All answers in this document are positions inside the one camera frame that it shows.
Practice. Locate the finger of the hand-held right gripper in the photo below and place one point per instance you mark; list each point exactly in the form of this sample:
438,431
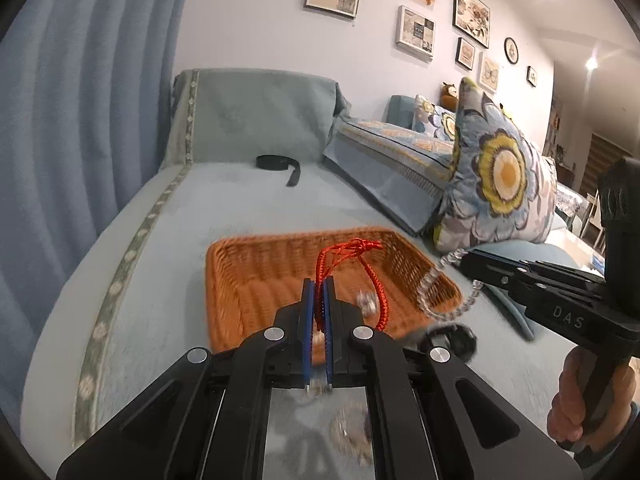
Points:
487,272
560,270

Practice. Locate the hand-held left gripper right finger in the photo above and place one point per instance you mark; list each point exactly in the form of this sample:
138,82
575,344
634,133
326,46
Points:
328,332

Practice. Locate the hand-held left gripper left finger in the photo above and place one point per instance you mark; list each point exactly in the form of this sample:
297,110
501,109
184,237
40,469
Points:
308,332

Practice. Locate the black wrist watch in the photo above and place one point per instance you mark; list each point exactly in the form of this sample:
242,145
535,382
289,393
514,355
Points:
457,341

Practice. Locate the orange wicker basket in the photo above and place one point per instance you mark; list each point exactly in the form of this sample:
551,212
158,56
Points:
260,275

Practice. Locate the metallic jewelry piece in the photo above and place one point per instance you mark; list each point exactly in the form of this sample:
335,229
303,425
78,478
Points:
347,430

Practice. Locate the person's right hand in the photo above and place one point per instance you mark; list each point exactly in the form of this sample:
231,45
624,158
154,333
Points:
565,405

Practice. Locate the white chair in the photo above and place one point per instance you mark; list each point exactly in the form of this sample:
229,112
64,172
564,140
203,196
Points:
592,215

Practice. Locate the large yellow flower cushion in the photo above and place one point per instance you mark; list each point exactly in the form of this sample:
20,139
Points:
495,165

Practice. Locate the window blind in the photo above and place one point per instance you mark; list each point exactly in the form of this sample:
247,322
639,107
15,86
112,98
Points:
607,160

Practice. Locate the bookshelf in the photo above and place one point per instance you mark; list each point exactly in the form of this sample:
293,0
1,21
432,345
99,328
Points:
552,130

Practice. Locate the patterned sofa back cushion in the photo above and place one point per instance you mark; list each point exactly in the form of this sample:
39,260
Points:
385,165

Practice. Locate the teal covered sofa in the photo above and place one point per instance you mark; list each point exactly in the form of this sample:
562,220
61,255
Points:
160,285

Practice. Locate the small floral cushion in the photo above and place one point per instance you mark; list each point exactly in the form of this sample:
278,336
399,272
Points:
437,117

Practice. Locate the yellow plush toy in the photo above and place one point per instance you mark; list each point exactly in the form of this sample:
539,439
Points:
506,110

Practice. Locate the brown owl plush toy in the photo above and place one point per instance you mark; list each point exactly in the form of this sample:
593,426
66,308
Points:
450,96

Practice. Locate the tiny dark framed picture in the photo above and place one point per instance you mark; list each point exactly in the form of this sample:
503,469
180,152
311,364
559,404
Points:
531,76

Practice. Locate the small dark framed picture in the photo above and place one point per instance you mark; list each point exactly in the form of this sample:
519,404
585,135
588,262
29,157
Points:
465,53

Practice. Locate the round framed picture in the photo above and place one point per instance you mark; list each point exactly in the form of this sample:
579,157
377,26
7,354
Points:
511,50

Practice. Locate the white framed picture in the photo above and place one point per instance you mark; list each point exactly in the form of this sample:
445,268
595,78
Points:
416,34

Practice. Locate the black framed floral picture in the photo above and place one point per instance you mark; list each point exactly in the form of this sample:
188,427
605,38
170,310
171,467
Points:
471,15

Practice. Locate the blue curtain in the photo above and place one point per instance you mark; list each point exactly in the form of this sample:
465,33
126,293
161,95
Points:
85,110

